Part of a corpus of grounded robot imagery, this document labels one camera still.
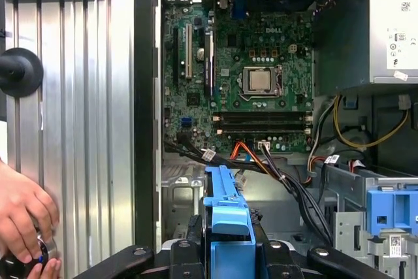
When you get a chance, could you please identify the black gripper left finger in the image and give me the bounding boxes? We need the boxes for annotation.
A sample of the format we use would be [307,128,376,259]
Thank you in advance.
[73,214,206,279]

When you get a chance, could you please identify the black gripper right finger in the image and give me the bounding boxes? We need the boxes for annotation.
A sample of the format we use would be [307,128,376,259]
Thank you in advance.
[249,213,395,279]

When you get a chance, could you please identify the hard disk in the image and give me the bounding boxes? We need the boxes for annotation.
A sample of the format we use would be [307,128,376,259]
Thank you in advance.
[202,165,259,279]

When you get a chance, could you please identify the round black tool blue ring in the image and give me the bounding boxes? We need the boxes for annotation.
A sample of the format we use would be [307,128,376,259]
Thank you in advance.
[0,229,58,279]

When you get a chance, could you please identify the metal disk bay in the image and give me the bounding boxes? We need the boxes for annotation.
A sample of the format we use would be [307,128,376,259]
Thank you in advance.
[161,164,206,247]

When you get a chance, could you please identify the person's bare hand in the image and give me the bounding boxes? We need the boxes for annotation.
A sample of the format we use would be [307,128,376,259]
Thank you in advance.
[0,159,63,279]

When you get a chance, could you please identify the blue drive latch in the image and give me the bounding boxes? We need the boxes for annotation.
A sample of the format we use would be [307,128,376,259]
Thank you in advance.
[365,186,418,237]

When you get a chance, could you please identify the black RAM slot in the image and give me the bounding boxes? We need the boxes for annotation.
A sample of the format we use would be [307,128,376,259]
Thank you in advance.
[212,111,314,119]
[212,129,314,136]
[212,123,314,131]
[212,118,314,125]

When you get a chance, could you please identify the black PC case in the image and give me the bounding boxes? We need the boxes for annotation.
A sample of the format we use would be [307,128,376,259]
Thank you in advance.
[133,0,418,279]

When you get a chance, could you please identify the green motherboard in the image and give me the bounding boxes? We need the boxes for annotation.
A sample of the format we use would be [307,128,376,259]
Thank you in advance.
[162,3,316,156]

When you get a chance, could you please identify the silver CPU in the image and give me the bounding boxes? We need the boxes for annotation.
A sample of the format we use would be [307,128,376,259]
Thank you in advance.
[249,70,272,92]

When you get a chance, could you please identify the metal CPU socket cover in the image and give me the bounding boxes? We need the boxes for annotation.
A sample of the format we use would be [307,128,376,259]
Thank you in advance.
[243,65,282,97]

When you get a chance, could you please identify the black graphics card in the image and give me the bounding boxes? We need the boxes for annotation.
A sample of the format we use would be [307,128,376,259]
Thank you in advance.
[202,29,216,97]

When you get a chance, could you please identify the black expansion slot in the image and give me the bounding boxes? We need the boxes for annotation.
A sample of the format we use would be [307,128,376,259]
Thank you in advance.
[172,27,180,86]

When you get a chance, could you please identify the white expansion slot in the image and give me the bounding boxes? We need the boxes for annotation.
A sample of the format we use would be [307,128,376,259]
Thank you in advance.
[185,24,193,79]

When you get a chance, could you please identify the grey power supply unit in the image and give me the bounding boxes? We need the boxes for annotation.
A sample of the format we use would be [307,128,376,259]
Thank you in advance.
[313,0,418,97]

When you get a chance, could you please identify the black round knob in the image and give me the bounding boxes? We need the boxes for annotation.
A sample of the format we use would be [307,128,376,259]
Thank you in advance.
[0,47,45,99]

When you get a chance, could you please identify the black wire bundle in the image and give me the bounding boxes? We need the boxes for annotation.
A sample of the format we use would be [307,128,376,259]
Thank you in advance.
[163,130,334,247]

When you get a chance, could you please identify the orange wire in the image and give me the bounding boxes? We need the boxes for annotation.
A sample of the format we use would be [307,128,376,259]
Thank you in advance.
[230,140,272,171]

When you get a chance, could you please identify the yellow wire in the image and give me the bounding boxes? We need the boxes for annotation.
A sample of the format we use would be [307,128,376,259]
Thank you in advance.
[332,95,409,149]

